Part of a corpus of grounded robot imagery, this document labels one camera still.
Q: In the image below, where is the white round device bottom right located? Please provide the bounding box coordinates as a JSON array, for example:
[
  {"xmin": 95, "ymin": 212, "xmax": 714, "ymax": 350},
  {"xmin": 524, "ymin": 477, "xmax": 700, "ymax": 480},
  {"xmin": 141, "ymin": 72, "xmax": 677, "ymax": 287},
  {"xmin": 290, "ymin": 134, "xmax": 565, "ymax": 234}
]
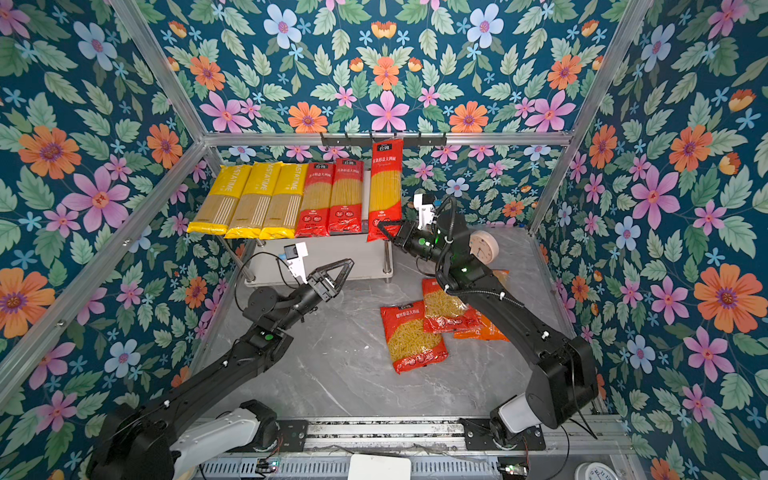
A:
[{"xmin": 574, "ymin": 462, "xmax": 619, "ymax": 480}]

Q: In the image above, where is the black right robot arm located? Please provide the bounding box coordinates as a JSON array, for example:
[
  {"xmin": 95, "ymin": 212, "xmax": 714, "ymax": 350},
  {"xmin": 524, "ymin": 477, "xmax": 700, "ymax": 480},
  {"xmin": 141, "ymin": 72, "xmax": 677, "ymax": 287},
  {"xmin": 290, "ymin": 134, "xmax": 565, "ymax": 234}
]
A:
[{"xmin": 369, "ymin": 198, "xmax": 599, "ymax": 448}]

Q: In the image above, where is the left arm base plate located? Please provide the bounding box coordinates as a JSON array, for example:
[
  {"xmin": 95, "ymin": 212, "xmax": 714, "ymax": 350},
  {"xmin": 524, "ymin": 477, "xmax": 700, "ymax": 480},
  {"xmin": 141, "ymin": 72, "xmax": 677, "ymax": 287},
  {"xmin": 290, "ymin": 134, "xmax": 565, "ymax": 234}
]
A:
[{"xmin": 265, "ymin": 419, "xmax": 309, "ymax": 454}]

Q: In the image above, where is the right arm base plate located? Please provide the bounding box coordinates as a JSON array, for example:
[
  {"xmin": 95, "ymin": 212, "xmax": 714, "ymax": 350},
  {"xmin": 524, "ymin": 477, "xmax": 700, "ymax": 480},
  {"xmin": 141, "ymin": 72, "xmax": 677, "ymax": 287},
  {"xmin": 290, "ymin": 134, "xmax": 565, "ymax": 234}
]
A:
[{"xmin": 459, "ymin": 418, "xmax": 546, "ymax": 451}]

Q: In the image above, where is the orange macaroni bag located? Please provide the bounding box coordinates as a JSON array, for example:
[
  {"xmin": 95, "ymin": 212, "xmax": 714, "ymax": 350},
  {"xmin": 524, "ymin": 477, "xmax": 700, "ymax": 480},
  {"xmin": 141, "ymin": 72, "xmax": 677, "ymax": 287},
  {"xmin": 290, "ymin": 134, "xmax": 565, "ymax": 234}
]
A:
[{"xmin": 453, "ymin": 304, "xmax": 509, "ymax": 342}]

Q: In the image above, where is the red spaghetti pack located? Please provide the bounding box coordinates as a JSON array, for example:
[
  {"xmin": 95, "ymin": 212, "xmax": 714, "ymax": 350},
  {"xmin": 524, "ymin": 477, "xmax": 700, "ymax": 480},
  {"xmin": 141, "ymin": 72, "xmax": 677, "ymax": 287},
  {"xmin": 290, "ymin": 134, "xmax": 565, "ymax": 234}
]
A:
[
  {"xmin": 367, "ymin": 140, "xmax": 404, "ymax": 242},
  {"xmin": 295, "ymin": 163, "xmax": 335, "ymax": 238},
  {"xmin": 328, "ymin": 159, "xmax": 364, "ymax": 235}
]

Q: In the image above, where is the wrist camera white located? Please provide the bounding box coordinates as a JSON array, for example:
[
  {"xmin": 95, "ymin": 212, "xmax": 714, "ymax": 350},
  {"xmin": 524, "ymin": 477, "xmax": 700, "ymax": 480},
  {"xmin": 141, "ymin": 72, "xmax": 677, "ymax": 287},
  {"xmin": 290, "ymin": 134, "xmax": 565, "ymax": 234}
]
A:
[
  {"xmin": 413, "ymin": 193, "xmax": 435, "ymax": 230},
  {"xmin": 284, "ymin": 242, "xmax": 308, "ymax": 284}
]

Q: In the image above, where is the yellow spaghetti pack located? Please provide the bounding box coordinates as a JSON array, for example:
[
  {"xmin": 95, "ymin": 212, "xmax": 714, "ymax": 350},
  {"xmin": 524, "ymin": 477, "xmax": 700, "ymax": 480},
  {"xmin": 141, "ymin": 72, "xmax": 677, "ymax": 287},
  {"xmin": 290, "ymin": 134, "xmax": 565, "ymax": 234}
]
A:
[
  {"xmin": 225, "ymin": 162, "xmax": 283, "ymax": 239},
  {"xmin": 259, "ymin": 164, "xmax": 308, "ymax": 240},
  {"xmin": 187, "ymin": 165, "xmax": 252, "ymax": 236}
]

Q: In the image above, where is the white box at bottom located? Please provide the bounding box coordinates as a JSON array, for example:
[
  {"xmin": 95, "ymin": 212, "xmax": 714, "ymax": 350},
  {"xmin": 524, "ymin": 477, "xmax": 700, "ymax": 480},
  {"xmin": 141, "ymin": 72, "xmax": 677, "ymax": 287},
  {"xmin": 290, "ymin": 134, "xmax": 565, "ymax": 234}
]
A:
[{"xmin": 347, "ymin": 453, "xmax": 412, "ymax": 480}]

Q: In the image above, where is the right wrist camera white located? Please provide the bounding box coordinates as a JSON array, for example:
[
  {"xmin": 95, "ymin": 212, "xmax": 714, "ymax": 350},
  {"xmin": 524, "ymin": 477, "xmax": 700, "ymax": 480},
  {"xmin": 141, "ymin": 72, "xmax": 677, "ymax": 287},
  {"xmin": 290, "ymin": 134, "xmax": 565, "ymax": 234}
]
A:
[{"xmin": 413, "ymin": 193, "xmax": 435, "ymax": 230}]

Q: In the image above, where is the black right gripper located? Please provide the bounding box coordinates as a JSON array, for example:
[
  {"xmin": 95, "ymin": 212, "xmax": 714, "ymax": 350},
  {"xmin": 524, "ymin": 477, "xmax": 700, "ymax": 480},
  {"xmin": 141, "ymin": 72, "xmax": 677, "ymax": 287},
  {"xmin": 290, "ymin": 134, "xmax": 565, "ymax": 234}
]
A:
[{"xmin": 380, "ymin": 220, "xmax": 454, "ymax": 272}]

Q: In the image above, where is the pink round alarm clock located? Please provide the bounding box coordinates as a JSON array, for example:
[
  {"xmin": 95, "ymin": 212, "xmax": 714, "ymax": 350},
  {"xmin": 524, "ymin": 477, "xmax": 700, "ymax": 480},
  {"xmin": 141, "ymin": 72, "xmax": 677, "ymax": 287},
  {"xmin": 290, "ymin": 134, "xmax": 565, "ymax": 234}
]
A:
[{"xmin": 469, "ymin": 230, "xmax": 500, "ymax": 265}]

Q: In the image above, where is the white two-tier shelf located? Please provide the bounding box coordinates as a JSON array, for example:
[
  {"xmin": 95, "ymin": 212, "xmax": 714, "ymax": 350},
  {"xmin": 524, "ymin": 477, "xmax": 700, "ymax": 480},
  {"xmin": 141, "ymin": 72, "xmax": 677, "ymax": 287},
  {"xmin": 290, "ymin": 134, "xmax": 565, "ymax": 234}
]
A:
[{"xmin": 216, "ymin": 170, "xmax": 392, "ymax": 280}]

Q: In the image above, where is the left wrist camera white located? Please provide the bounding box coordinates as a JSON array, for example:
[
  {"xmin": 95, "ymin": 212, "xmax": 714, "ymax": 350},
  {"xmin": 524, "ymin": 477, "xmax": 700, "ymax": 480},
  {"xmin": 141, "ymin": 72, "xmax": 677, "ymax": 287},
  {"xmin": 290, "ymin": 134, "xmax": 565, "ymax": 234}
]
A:
[{"xmin": 284, "ymin": 242, "xmax": 308, "ymax": 284}]

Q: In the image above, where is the red macaroni bag large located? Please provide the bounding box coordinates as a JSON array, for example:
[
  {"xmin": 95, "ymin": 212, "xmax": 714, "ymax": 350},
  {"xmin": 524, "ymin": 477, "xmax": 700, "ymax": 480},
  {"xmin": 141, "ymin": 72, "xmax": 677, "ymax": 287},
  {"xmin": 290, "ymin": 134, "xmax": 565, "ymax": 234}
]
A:
[{"xmin": 380, "ymin": 300, "xmax": 449, "ymax": 374}]

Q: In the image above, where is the black hook rail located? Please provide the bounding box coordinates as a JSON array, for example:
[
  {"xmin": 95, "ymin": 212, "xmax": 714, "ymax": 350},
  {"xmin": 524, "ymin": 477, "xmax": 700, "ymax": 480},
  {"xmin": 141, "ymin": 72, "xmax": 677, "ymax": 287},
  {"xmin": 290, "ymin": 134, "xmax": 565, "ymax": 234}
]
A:
[{"xmin": 320, "ymin": 132, "xmax": 448, "ymax": 148}]

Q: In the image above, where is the red macaroni bag small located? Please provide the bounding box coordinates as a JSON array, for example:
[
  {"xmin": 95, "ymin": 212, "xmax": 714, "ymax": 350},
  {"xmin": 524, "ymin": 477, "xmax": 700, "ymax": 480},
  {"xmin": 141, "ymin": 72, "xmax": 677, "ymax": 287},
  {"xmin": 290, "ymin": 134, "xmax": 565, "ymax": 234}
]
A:
[{"xmin": 422, "ymin": 278, "xmax": 481, "ymax": 334}]

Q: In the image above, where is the red spaghetti pack front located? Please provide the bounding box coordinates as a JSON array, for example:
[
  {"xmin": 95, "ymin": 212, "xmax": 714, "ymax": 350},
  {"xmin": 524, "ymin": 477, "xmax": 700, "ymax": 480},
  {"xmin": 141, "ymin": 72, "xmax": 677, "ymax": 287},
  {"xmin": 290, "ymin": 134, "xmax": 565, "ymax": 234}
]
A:
[{"xmin": 367, "ymin": 140, "xmax": 404, "ymax": 242}]

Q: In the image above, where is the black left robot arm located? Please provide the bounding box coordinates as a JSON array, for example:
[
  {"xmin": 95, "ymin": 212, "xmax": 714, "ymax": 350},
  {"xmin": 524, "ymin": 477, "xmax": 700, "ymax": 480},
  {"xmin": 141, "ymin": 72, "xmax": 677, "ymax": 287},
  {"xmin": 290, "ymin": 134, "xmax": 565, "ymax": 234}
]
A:
[{"xmin": 85, "ymin": 258, "xmax": 354, "ymax": 479}]

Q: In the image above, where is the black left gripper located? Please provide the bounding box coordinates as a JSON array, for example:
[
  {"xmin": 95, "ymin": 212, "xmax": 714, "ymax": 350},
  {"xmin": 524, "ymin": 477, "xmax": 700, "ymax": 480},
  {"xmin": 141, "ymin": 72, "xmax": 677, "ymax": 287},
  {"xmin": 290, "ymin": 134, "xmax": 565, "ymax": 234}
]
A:
[{"xmin": 273, "ymin": 258, "xmax": 350, "ymax": 336}]

